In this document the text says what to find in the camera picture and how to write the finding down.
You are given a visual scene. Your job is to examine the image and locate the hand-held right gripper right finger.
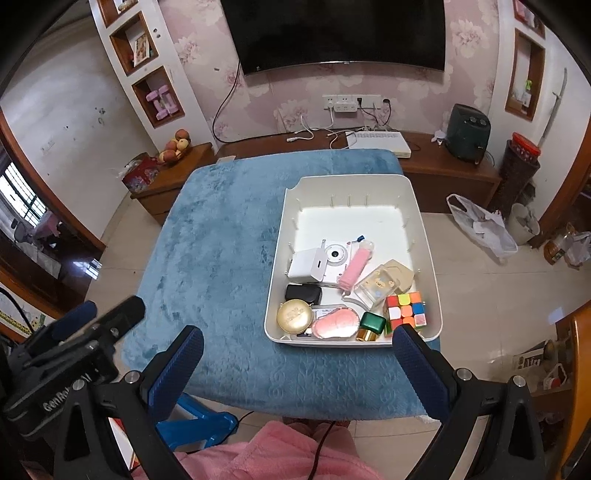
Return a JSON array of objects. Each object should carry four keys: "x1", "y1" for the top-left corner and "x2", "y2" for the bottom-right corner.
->
[{"x1": 392, "y1": 323, "x2": 548, "y2": 480}]

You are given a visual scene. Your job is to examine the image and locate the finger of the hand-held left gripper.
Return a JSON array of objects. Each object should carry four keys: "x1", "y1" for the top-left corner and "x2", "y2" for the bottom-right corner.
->
[
  {"x1": 9, "y1": 301, "x2": 99, "y2": 366},
  {"x1": 23, "y1": 295, "x2": 146, "y2": 370}
]

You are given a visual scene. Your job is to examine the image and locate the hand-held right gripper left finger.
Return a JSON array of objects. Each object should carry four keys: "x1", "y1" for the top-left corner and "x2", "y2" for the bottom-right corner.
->
[{"x1": 53, "y1": 324, "x2": 205, "y2": 480}]

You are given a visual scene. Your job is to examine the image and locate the multicoloured puzzle cube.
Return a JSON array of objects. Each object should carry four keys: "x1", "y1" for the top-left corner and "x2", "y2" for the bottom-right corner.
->
[{"x1": 383, "y1": 291, "x2": 426, "y2": 334}]

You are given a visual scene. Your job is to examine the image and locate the green bottle with gold cap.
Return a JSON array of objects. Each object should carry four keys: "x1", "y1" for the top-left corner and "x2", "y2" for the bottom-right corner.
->
[{"x1": 356, "y1": 311, "x2": 387, "y2": 343}]

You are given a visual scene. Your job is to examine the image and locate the clear case with stickers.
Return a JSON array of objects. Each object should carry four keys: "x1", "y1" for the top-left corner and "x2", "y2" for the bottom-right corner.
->
[{"x1": 353, "y1": 265, "x2": 399, "y2": 311}]

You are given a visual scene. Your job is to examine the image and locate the pink round compact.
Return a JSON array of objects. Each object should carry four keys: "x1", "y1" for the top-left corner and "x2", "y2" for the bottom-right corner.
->
[{"x1": 311, "y1": 307, "x2": 360, "y2": 341}]

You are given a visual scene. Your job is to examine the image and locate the beige box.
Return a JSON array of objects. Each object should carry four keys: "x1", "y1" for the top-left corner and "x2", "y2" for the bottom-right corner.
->
[{"x1": 381, "y1": 258, "x2": 416, "y2": 292}]

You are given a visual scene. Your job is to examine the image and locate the gold round compact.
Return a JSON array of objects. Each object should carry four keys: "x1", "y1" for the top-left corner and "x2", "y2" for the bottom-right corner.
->
[{"x1": 276, "y1": 299, "x2": 312, "y2": 334}]

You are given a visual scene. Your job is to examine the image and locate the black power adapter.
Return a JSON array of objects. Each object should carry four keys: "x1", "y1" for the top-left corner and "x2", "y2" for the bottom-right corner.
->
[{"x1": 285, "y1": 284, "x2": 323, "y2": 306}]

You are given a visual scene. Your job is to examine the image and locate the white digital camera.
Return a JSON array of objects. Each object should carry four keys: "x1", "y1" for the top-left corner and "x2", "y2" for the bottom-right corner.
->
[{"x1": 318, "y1": 235, "x2": 368, "y2": 289}]

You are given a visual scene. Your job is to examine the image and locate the small white box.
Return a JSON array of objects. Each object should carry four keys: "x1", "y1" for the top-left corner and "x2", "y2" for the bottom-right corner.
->
[{"x1": 288, "y1": 248, "x2": 331, "y2": 284}]

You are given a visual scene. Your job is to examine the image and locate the white plastic storage tray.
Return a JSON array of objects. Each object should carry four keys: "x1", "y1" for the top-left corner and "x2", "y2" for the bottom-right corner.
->
[{"x1": 264, "y1": 174, "x2": 444, "y2": 349}]

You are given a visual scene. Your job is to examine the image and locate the blue plastic stand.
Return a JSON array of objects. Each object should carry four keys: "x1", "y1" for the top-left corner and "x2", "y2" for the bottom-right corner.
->
[{"x1": 154, "y1": 392, "x2": 239, "y2": 452}]

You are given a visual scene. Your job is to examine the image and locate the stack of books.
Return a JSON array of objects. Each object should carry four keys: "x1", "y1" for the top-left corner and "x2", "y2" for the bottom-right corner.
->
[{"x1": 111, "y1": 415, "x2": 139, "y2": 472}]

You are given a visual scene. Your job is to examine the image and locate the blue plush blanket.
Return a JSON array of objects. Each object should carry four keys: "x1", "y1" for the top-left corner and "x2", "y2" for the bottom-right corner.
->
[{"x1": 122, "y1": 148, "x2": 441, "y2": 421}]

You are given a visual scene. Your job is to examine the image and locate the pink fleece robe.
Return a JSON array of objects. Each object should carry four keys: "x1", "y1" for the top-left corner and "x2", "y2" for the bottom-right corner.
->
[{"x1": 173, "y1": 420, "x2": 384, "y2": 480}]

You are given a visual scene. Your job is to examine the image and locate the wooden side cabinet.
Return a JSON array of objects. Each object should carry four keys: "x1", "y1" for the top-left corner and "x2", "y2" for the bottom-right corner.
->
[{"x1": 130, "y1": 143, "x2": 218, "y2": 227}]

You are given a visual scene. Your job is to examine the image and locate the window with grille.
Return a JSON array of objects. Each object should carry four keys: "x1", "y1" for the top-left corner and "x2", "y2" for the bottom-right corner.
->
[{"x1": 0, "y1": 161, "x2": 49, "y2": 227}]

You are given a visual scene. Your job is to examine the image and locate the red gift box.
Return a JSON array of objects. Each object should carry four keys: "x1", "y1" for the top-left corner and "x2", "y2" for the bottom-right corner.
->
[{"x1": 121, "y1": 156, "x2": 160, "y2": 193}]

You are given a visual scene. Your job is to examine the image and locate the white plastic bag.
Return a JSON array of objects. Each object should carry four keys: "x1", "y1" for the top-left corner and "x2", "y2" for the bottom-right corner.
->
[{"x1": 445, "y1": 194, "x2": 519, "y2": 258}]

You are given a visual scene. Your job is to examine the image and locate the bowl of fruit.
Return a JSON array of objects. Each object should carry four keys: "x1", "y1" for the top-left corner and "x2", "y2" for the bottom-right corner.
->
[{"x1": 157, "y1": 129, "x2": 191, "y2": 164}]

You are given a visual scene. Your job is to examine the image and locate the white trash bin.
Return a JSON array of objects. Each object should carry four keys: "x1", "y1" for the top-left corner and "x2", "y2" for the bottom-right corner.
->
[{"x1": 507, "y1": 203, "x2": 541, "y2": 245}]

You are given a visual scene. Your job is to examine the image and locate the cooking oil bottle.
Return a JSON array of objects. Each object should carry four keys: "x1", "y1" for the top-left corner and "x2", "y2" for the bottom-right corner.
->
[{"x1": 544, "y1": 223, "x2": 575, "y2": 265}]

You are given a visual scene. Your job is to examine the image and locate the wooden television cabinet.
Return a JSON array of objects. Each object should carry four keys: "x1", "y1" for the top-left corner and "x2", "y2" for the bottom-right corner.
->
[{"x1": 216, "y1": 130, "x2": 502, "y2": 214}]

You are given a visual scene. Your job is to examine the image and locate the clear plastic bag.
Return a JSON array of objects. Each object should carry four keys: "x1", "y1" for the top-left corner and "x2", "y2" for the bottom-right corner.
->
[{"x1": 566, "y1": 231, "x2": 591, "y2": 267}]

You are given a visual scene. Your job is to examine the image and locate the dark wicker basket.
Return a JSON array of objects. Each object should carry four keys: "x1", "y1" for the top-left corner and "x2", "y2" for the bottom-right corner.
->
[{"x1": 492, "y1": 139, "x2": 541, "y2": 217}]

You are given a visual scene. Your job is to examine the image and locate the white set-top box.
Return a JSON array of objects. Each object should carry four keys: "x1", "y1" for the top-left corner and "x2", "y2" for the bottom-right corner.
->
[{"x1": 346, "y1": 130, "x2": 411, "y2": 160}]

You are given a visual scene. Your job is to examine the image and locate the red lidded container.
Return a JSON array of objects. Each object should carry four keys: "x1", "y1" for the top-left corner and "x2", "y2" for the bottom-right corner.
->
[{"x1": 510, "y1": 132, "x2": 541, "y2": 160}]

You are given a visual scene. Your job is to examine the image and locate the framed photo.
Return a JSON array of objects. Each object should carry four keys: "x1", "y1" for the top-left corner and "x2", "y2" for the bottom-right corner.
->
[{"x1": 133, "y1": 33, "x2": 151, "y2": 66}]

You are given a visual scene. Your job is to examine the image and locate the thin black cable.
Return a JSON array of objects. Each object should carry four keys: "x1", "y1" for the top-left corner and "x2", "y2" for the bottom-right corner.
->
[{"x1": 307, "y1": 420, "x2": 338, "y2": 480}]

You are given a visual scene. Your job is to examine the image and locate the black television cable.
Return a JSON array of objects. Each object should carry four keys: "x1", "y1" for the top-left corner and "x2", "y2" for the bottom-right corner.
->
[{"x1": 211, "y1": 60, "x2": 243, "y2": 144}]

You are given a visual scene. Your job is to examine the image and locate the white charging cable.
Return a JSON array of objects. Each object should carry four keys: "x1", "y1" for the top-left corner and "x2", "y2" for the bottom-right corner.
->
[
  {"x1": 286, "y1": 115, "x2": 317, "y2": 144},
  {"x1": 329, "y1": 113, "x2": 365, "y2": 151}
]

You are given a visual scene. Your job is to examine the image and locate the sword on wall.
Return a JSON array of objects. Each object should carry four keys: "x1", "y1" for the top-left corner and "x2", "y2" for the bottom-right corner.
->
[{"x1": 538, "y1": 67, "x2": 568, "y2": 146}]

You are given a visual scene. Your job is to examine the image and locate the black wall television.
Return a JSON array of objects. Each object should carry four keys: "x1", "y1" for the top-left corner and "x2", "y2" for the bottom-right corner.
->
[{"x1": 219, "y1": 0, "x2": 446, "y2": 77}]

